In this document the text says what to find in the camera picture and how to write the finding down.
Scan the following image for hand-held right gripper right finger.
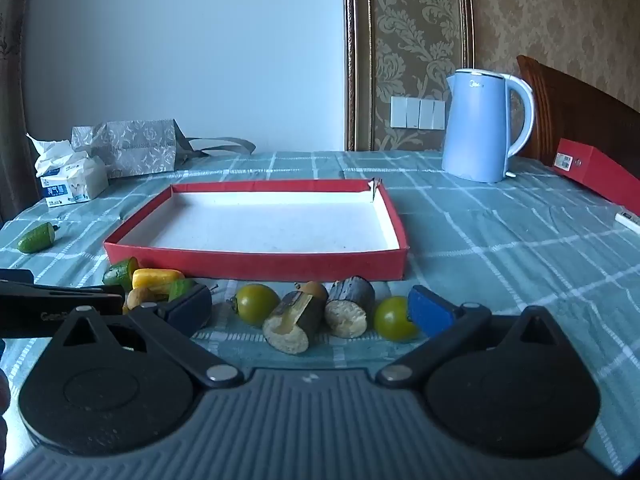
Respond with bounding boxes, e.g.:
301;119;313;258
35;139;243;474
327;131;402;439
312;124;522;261
375;285;581;389

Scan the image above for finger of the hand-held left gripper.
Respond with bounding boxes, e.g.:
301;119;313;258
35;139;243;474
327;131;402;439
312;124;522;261
0;292;126;338
0;268;126;296

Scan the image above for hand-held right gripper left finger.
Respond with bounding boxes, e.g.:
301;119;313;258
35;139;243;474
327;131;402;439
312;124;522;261
52;283;247;390

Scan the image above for green cucumber piece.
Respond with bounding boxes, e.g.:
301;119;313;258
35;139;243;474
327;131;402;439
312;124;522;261
102;256;141;288
167;279;198;303
17;221;62;254

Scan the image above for green tomato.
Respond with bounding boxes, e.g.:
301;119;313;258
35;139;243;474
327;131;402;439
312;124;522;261
373;296;420;340
231;283;281;326

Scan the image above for large yellow pepper piece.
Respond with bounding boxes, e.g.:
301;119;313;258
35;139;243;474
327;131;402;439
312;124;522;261
131;268;186;295

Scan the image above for brown longan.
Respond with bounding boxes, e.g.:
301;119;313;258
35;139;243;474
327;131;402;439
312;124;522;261
125;287;157;313
295;281;330;303

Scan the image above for red shallow cardboard box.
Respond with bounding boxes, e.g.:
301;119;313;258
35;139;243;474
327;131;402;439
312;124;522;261
102;178;411;282

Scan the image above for white tissue pack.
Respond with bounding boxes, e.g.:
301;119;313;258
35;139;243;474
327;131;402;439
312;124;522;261
26;132;110;209

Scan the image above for grey patterned gift bag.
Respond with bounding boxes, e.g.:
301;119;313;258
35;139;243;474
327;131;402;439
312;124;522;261
71;119;257;179

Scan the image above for light blue electric kettle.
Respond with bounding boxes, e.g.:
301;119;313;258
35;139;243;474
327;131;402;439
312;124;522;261
441;68;536;184

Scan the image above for red flat box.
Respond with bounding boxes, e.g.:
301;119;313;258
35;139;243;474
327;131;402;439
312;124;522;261
551;137;640;216

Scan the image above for brown wooden headboard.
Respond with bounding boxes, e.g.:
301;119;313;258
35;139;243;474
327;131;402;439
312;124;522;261
516;55;640;181

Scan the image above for white wall switch panel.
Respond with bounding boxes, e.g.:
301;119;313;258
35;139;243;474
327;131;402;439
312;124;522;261
390;96;446;131

